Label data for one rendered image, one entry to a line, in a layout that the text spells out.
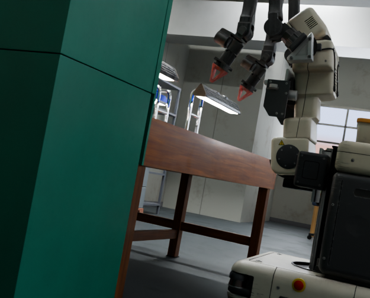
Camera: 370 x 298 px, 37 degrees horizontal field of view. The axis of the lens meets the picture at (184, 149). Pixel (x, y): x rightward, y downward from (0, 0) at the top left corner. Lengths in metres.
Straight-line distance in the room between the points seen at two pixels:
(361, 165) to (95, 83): 1.05
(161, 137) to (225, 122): 6.59
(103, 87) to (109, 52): 0.11
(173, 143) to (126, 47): 0.58
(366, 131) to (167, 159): 0.81
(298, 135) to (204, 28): 5.47
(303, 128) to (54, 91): 1.18
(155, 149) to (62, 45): 0.73
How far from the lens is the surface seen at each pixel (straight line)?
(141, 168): 2.07
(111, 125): 1.78
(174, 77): 2.82
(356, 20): 7.29
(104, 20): 1.71
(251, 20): 2.38
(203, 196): 8.72
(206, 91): 3.20
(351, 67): 10.62
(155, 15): 1.97
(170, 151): 2.24
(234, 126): 8.66
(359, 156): 2.16
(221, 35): 2.40
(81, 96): 1.64
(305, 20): 2.48
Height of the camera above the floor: 0.57
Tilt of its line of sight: 3 degrees up
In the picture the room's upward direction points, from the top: 10 degrees clockwise
